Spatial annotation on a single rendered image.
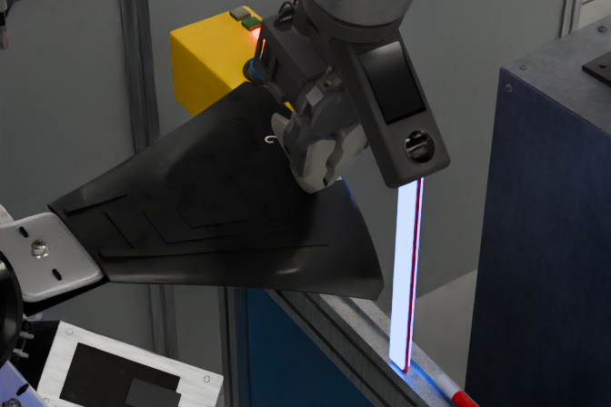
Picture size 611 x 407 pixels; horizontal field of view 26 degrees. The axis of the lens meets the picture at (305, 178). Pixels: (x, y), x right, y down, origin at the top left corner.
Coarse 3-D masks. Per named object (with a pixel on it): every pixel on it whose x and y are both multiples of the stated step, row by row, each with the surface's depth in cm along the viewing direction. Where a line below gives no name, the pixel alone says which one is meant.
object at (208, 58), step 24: (192, 24) 143; (216, 24) 143; (240, 24) 143; (192, 48) 139; (216, 48) 139; (240, 48) 139; (192, 72) 140; (216, 72) 136; (240, 72) 136; (192, 96) 142; (216, 96) 137
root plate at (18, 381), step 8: (8, 360) 98; (8, 368) 98; (0, 376) 96; (8, 376) 97; (16, 376) 98; (0, 384) 96; (8, 384) 97; (16, 384) 98; (24, 384) 98; (0, 392) 95; (8, 392) 96; (24, 392) 98; (32, 392) 99; (0, 400) 95; (24, 400) 97; (32, 400) 98; (40, 400) 99
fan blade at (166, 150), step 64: (192, 128) 109; (256, 128) 110; (128, 192) 103; (192, 192) 103; (256, 192) 105; (320, 192) 107; (128, 256) 97; (192, 256) 98; (256, 256) 100; (320, 256) 103
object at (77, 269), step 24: (48, 216) 101; (0, 240) 98; (24, 240) 98; (48, 240) 98; (72, 240) 98; (24, 264) 96; (48, 264) 96; (72, 264) 96; (96, 264) 96; (24, 288) 93; (48, 288) 94; (72, 288) 94
